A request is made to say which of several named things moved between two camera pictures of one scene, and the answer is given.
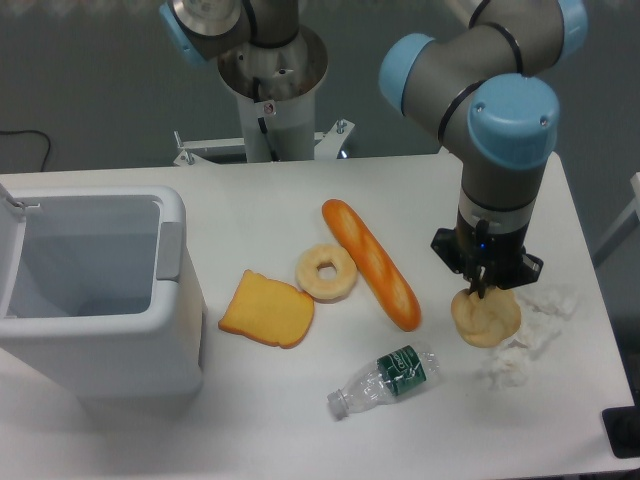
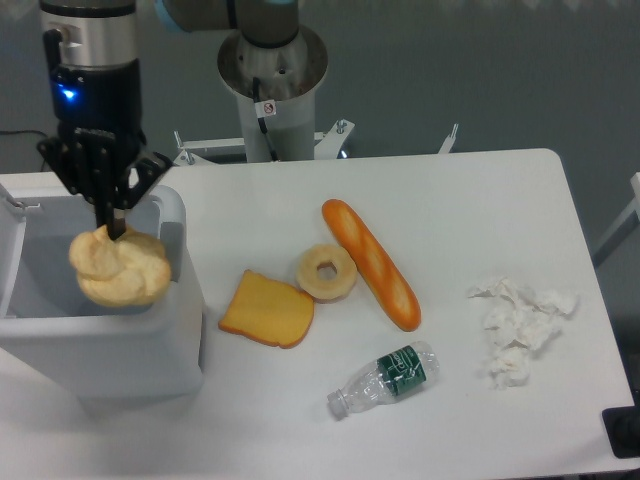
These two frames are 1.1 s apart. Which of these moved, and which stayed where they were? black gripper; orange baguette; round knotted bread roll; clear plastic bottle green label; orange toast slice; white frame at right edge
Moved: round knotted bread roll; black gripper
Stayed: clear plastic bottle green label; orange baguette; white frame at right edge; orange toast slice
